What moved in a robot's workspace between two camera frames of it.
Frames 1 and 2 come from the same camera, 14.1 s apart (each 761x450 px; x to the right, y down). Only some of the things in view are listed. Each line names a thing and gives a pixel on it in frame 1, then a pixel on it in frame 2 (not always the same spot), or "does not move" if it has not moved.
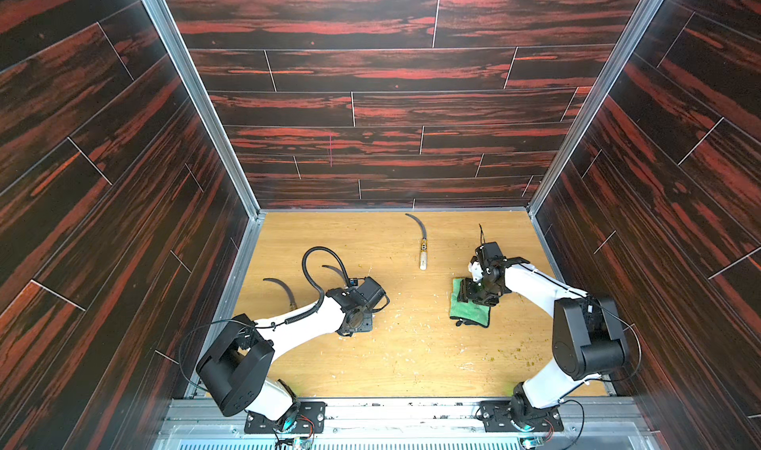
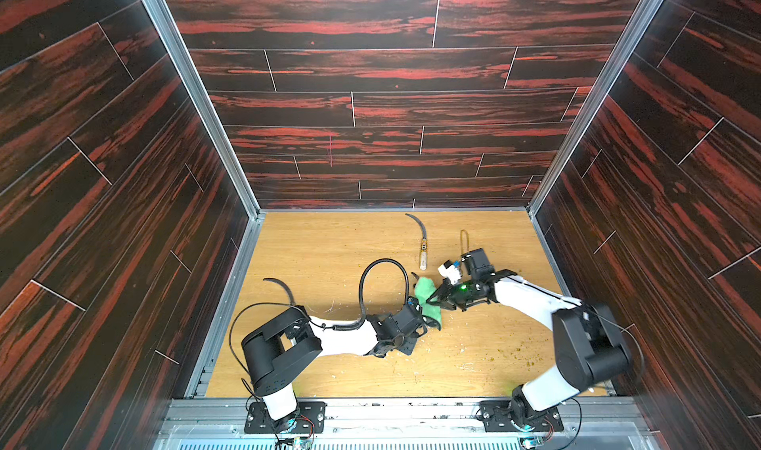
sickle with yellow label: (424, 245) does not move
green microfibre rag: (467, 310) -> (424, 287)
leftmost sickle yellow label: (292, 303) does not move
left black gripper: (369, 323) -> (407, 349)
